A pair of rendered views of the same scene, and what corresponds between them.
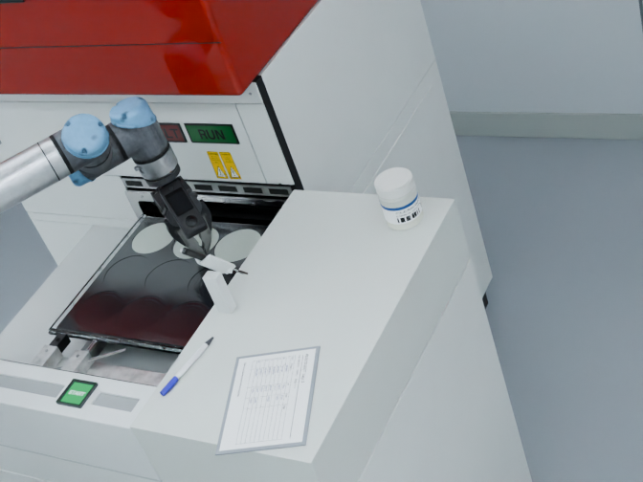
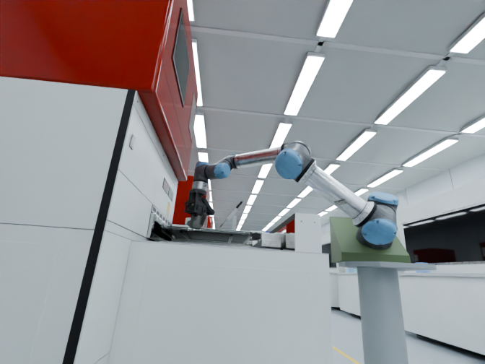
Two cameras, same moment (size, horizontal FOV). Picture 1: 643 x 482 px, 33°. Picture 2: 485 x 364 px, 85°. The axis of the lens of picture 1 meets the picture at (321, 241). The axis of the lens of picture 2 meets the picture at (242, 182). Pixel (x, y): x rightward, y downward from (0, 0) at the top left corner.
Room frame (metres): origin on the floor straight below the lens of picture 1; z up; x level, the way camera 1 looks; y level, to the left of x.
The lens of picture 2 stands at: (2.54, 1.34, 0.74)
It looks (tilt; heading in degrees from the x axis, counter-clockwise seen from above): 19 degrees up; 228
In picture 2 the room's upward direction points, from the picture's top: 4 degrees clockwise
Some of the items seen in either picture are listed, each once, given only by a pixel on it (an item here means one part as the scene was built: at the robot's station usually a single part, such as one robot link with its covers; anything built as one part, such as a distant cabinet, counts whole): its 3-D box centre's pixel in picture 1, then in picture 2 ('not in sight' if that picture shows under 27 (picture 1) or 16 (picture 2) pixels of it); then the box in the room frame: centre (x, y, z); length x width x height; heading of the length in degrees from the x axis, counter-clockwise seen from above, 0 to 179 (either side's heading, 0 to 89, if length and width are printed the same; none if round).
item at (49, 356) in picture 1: (42, 364); (270, 236); (1.68, 0.59, 0.89); 0.08 x 0.03 x 0.03; 141
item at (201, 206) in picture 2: (171, 192); (196, 203); (1.84, 0.24, 1.06); 0.09 x 0.08 x 0.12; 15
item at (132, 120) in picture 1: (137, 129); (202, 172); (1.83, 0.25, 1.22); 0.09 x 0.08 x 0.11; 105
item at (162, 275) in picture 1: (168, 277); (208, 235); (1.80, 0.31, 0.90); 0.34 x 0.34 x 0.01; 51
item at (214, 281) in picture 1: (219, 275); (232, 219); (1.56, 0.19, 1.03); 0.06 x 0.04 x 0.13; 141
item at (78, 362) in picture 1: (73, 370); not in sight; (1.63, 0.53, 0.89); 0.08 x 0.03 x 0.03; 141
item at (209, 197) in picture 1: (213, 211); (162, 232); (1.98, 0.19, 0.89); 0.44 x 0.02 x 0.10; 51
